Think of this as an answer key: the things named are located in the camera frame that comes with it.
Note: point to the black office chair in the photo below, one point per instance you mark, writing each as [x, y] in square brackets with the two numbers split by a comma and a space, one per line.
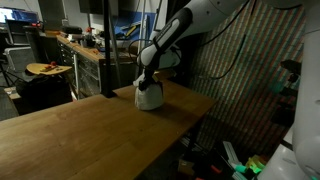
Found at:
[16, 31]

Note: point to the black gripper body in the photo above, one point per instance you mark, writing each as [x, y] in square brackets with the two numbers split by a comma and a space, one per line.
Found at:
[147, 78]

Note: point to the wooden workbench with drawers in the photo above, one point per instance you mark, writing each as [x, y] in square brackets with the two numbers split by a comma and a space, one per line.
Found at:
[86, 66]

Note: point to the black camera on stand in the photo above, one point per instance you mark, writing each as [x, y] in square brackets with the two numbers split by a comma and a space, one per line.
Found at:
[291, 66]

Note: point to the dark high-backed chair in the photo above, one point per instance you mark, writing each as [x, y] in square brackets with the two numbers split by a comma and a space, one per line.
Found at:
[43, 46]

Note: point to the small brown cardboard box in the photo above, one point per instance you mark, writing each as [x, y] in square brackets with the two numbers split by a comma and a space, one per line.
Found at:
[185, 168]

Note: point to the black case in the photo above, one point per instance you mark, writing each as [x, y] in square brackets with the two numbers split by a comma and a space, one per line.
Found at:
[71, 30]

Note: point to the white plastic strip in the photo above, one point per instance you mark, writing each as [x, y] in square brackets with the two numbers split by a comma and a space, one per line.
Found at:
[230, 151]

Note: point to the black vertical pole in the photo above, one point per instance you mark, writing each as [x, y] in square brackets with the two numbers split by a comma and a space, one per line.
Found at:
[107, 50]

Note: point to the monitor with blue screen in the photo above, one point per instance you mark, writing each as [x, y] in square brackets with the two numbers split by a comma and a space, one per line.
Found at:
[18, 15]

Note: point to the aluminium strut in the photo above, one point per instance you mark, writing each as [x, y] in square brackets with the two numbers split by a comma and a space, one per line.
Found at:
[115, 60]

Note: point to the green and yellow toy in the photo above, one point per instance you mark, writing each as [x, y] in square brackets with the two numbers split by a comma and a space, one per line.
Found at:
[255, 165]

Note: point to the blue panel with yellow tool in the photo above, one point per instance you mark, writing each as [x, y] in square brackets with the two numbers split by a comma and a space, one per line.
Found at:
[128, 28]

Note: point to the round wooden stool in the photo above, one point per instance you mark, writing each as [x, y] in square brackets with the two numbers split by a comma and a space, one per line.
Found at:
[36, 69]

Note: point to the flat cardboard piece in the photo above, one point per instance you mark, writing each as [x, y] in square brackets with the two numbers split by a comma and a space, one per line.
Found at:
[12, 93]

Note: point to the red items on stool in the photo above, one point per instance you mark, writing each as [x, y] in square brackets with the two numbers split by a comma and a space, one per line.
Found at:
[49, 66]

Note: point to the grey knitted towel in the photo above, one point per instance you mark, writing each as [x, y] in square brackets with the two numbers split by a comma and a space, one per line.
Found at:
[148, 98]

